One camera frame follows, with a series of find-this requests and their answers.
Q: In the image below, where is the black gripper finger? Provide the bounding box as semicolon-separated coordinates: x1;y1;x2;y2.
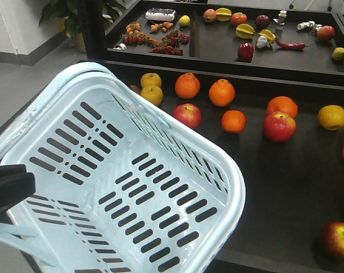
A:
0;164;36;214

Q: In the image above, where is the light blue plastic basket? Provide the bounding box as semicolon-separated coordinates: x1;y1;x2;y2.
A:
0;62;245;272

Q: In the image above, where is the green potted plant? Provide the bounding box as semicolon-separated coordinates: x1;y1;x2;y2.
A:
39;0;126;52

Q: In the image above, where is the red apple back left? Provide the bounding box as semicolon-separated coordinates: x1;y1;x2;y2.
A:
172;103;202;129

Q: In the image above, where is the red apple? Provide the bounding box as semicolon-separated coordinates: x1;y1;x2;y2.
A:
263;111;297;142
172;103;202;129
320;222;344;260

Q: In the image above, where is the red bell pepper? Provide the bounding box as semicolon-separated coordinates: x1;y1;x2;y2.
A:
238;43;255;63

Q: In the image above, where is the red apple back middle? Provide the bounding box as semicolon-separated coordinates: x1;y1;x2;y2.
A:
263;111;297;142

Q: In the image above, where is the orange beside middle apple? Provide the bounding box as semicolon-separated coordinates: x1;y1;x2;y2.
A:
267;96;299;118

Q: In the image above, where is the red chili pepper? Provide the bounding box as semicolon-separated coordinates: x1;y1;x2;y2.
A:
275;38;308;51

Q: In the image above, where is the yellow orange citrus fruit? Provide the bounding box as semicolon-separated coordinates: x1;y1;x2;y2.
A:
317;105;344;131

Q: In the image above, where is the red apple front left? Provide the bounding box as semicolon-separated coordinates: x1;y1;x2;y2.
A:
320;222;344;260

